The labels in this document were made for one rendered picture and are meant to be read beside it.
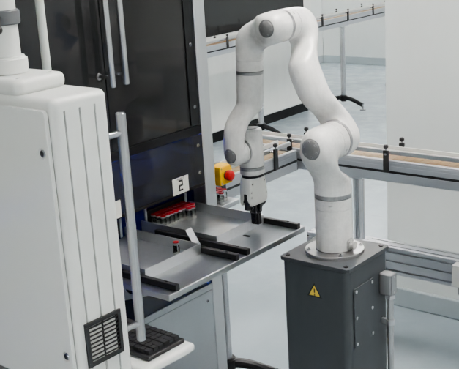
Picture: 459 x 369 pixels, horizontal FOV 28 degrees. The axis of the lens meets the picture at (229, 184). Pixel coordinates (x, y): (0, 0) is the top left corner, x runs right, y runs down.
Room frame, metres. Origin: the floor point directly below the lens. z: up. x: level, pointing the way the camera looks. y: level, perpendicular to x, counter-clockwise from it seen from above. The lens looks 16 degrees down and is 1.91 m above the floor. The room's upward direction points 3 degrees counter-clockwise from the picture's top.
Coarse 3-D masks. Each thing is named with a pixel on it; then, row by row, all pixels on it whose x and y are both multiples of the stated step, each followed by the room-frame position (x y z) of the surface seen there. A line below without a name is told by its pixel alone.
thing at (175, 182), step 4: (184, 176) 3.13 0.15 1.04; (172, 180) 3.08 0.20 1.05; (176, 180) 3.09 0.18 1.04; (184, 180) 3.13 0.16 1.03; (188, 180) 3.14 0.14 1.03; (172, 184) 3.08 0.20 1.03; (176, 184) 3.09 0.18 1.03; (184, 184) 3.12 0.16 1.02; (188, 184) 3.14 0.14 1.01; (176, 188) 3.09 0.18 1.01; (180, 188) 3.11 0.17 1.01; (184, 188) 3.12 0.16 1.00; (188, 188) 3.14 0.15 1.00; (176, 192) 3.09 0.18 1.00; (180, 192) 3.10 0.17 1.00
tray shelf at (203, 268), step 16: (240, 240) 2.89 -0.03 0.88; (256, 240) 2.88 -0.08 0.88; (272, 240) 2.87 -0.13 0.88; (208, 256) 2.75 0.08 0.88; (240, 256) 2.74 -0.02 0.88; (176, 272) 2.63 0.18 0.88; (192, 272) 2.62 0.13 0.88; (208, 272) 2.61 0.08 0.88; (224, 272) 2.65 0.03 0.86; (128, 288) 2.56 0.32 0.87; (144, 288) 2.52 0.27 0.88; (160, 288) 2.51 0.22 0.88; (192, 288) 2.53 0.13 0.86
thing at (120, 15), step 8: (120, 0) 2.86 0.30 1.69; (120, 8) 2.86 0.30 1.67; (120, 16) 2.86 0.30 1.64; (120, 24) 2.86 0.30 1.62; (120, 32) 2.86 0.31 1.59; (120, 40) 2.86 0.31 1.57; (120, 48) 2.86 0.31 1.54; (120, 72) 2.88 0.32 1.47; (128, 72) 2.87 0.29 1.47; (128, 80) 2.86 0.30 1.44
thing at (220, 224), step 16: (208, 208) 3.20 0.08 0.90; (224, 208) 3.15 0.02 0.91; (144, 224) 3.05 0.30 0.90; (160, 224) 3.00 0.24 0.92; (176, 224) 3.09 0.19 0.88; (192, 224) 3.08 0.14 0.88; (208, 224) 3.07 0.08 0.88; (224, 224) 3.06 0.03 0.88; (240, 224) 3.05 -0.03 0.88; (256, 224) 3.01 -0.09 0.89; (224, 240) 2.87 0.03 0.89
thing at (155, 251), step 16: (144, 240) 2.94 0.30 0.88; (160, 240) 2.89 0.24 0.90; (176, 240) 2.84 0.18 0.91; (128, 256) 2.79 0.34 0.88; (144, 256) 2.78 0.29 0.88; (160, 256) 2.77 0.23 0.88; (176, 256) 2.69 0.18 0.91; (192, 256) 2.75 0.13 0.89; (144, 272) 2.58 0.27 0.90; (160, 272) 2.63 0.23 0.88
